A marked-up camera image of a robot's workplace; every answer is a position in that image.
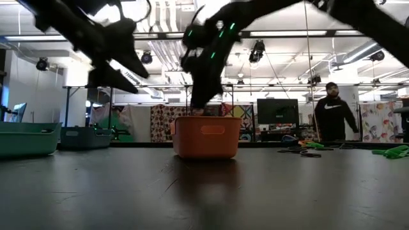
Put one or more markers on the orange plastic basket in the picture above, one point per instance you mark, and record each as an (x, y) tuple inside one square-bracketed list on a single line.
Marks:
[(191, 147)]

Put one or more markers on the teal plastic basket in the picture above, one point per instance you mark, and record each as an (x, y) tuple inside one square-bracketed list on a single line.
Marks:
[(25, 142)]

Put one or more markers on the black rubber band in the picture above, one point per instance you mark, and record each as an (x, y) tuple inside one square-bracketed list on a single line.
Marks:
[(346, 148), (287, 150), (311, 155)]

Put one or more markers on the slate blue plastic basket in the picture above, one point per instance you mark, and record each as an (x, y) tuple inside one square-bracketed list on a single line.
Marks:
[(89, 139)]

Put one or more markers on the black beam with light strips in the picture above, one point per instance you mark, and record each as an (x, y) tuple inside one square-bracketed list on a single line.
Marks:
[(330, 32)]

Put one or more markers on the white cloth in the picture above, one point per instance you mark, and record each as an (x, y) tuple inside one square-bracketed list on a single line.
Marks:
[(140, 124)]

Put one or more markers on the colourful patchwork quilt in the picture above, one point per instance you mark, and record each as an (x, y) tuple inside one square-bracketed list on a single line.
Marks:
[(243, 110)]

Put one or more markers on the dark blue chair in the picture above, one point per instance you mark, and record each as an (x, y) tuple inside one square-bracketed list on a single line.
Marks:
[(289, 139)]

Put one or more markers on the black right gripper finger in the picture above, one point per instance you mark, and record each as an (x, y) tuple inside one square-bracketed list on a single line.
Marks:
[(201, 94), (218, 87)]

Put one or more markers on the black ceiling spotlight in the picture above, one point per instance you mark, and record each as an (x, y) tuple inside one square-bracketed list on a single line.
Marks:
[(257, 51), (377, 56), (146, 58), (42, 64)]

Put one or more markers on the brown patterned cloth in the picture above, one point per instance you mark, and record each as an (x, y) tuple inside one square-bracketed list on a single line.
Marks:
[(163, 124)]

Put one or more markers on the black monitor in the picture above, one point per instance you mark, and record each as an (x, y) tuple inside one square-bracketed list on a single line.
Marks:
[(278, 111)]

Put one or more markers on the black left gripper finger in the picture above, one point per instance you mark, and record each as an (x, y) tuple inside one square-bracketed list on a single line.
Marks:
[(108, 80), (134, 64)]

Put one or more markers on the person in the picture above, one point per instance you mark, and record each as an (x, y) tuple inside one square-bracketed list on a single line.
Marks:
[(334, 118)]

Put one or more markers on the monitor with blue screen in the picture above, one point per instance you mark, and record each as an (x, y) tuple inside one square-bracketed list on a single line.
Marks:
[(20, 111)]

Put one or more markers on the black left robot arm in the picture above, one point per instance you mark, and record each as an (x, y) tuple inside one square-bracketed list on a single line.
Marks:
[(64, 19)]

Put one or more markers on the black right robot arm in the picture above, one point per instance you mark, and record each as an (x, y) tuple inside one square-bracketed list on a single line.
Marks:
[(367, 19)]

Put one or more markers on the black metal rack frame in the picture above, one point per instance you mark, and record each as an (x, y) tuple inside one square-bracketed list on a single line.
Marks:
[(67, 105)]

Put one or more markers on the floral cloth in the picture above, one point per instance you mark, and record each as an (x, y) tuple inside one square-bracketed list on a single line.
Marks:
[(380, 121)]

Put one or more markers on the white cabinet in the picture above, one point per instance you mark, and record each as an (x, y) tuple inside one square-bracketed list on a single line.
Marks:
[(353, 92)]

